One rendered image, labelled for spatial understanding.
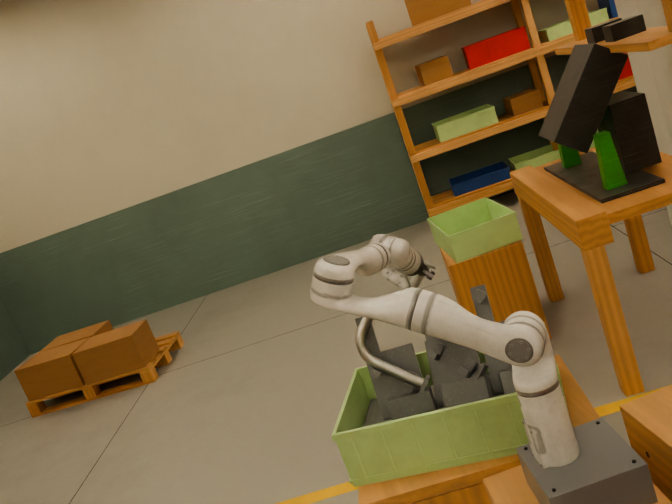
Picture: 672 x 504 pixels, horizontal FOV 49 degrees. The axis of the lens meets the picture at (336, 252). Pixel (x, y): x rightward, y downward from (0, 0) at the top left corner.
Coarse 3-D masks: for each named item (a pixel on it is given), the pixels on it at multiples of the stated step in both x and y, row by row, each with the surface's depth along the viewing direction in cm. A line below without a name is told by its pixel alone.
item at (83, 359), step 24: (72, 336) 678; (96, 336) 644; (120, 336) 614; (144, 336) 627; (168, 336) 679; (48, 360) 622; (72, 360) 618; (96, 360) 614; (120, 360) 612; (144, 360) 613; (168, 360) 648; (24, 384) 631; (48, 384) 627; (72, 384) 624; (96, 384) 620; (144, 384) 615; (48, 408) 639
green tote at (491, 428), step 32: (480, 352) 228; (352, 384) 227; (352, 416) 218; (416, 416) 194; (448, 416) 192; (480, 416) 190; (512, 416) 189; (352, 448) 200; (384, 448) 198; (416, 448) 197; (448, 448) 195; (480, 448) 193; (512, 448) 191; (352, 480) 203; (384, 480) 201
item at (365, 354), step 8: (368, 320) 217; (360, 328) 217; (360, 336) 217; (360, 344) 217; (360, 352) 218; (368, 352) 218; (368, 360) 217; (376, 360) 217; (376, 368) 217; (384, 368) 216; (392, 368) 216; (400, 368) 216; (400, 376) 215; (408, 376) 215; (416, 376) 215; (416, 384) 214
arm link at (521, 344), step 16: (416, 304) 153; (432, 304) 152; (448, 304) 152; (416, 320) 153; (432, 320) 151; (448, 320) 151; (464, 320) 150; (480, 320) 149; (432, 336) 155; (448, 336) 152; (464, 336) 150; (480, 336) 149; (496, 336) 148; (512, 336) 146; (528, 336) 146; (496, 352) 149; (512, 352) 147; (528, 352) 146
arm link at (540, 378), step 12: (516, 312) 154; (528, 312) 153; (540, 324) 150; (540, 360) 154; (552, 360) 153; (516, 372) 155; (528, 372) 153; (540, 372) 152; (552, 372) 151; (516, 384) 153; (528, 384) 151; (540, 384) 150; (552, 384) 150; (528, 396) 151
